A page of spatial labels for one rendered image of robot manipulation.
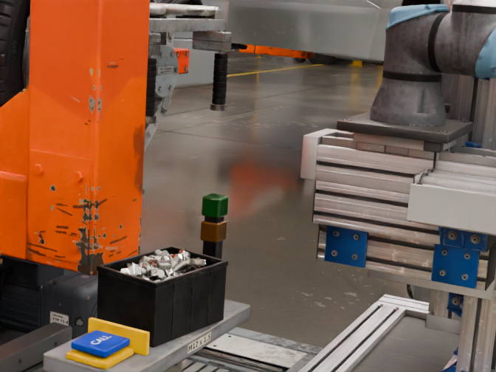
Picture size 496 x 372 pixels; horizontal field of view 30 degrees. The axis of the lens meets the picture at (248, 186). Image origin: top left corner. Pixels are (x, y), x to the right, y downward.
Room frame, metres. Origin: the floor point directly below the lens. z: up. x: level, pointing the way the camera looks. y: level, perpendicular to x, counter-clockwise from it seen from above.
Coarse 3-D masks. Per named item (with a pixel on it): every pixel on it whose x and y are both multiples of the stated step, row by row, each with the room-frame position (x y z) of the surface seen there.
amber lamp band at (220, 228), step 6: (204, 222) 1.75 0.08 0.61; (210, 222) 1.75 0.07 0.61; (222, 222) 1.76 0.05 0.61; (204, 228) 1.75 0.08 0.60; (210, 228) 1.74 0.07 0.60; (216, 228) 1.74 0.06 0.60; (222, 228) 1.75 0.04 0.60; (204, 234) 1.75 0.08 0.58; (210, 234) 1.74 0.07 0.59; (216, 234) 1.74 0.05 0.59; (222, 234) 1.75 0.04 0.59; (204, 240) 1.75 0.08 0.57; (210, 240) 1.74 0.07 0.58; (216, 240) 1.74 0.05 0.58; (222, 240) 1.76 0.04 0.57
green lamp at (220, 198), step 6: (204, 198) 1.75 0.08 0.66; (210, 198) 1.75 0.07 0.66; (216, 198) 1.74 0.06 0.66; (222, 198) 1.75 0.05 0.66; (204, 204) 1.75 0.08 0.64; (210, 204) 1.74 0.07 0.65; (216, 204) 1.74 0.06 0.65; (222, 204) 1.75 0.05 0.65; (204, 210) 1.75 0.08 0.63; (210, 210) 1.74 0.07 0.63; (216, 210) 1.74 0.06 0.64; (222, 210) 1.75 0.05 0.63; (210, 216) 1.74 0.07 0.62; (216, 216) 1.74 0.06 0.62; (222, 216) 1.75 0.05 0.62
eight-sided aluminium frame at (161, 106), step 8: (152, 0) 2.47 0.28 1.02; (168, 16) 2.53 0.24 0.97; (160, 32) 2.55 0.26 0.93; (168, 32) 2.54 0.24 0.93; (168, 40) 2.54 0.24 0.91; (168, 96) 2.55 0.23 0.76; (160, 104) 2.52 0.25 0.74; (168, 104) 2.55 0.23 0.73; (160, 112) 2.52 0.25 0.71; (160, 120) 2.52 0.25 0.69; (152, 128) 2.49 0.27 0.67; (152, 136) 2.49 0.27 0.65; (144, 144) 2.45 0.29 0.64
